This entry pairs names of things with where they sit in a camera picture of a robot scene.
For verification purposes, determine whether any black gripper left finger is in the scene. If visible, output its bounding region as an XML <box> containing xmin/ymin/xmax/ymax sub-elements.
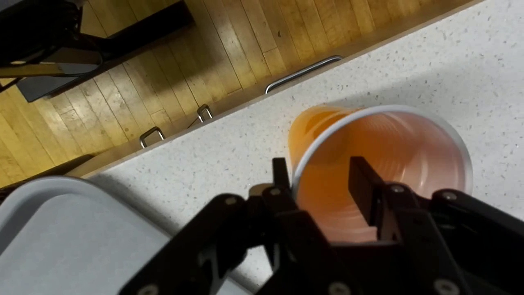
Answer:
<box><xmin>119</xmin><ymin>155</ymin><xmax>350</xmax><ymax>295</ymax></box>

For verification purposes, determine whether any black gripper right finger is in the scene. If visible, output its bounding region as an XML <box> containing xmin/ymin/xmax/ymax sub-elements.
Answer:
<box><xmin>347</xmin><ymin>154</ymin><xmax>524</xmax><ymax>295</ymax></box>

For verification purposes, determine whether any orange plastic cup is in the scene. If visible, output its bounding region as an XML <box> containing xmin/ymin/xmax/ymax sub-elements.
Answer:
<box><xmin>286</xmin><ymin>103</ymin><xmax>474</xmax><ymax>246</ymax></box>

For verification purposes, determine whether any grey plastic tray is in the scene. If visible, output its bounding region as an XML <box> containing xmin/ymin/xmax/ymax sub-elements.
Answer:
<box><xmin>0</xmin><ymin>175</ymin><xmax>258</xmax><ymax>295</ymax></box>

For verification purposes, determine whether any wooden lower cabinet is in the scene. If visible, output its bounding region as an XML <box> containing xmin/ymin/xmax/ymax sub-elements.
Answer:
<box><xmin>67</xmin><ymin>0</ymin><xmax>486</xmax><ymax>180</ymax></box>

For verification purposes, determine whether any black metal stand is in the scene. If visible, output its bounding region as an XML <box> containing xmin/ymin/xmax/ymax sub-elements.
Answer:
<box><xmin>0</xmin><ymin>0</ymin><xmax>196</xmax><ymax>105</ymax></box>

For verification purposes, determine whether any small silver lower cabinet handle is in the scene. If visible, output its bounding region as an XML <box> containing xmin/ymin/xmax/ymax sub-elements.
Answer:
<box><xmin>137</xmin><ymin>126</ymin><xmax>167</xmax><ymax>150</ymax></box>
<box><xmin>193</xmin><ymin>103</ymin><xmax>214</xmax><ymax>124</ymax></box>

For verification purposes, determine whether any long silver lower cabinet handle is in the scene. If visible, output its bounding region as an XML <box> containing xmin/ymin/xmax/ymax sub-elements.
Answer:
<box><xmin>263</xmin><ymin>54</ymin><xmax>343</xmax><ymax>95</ymax></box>

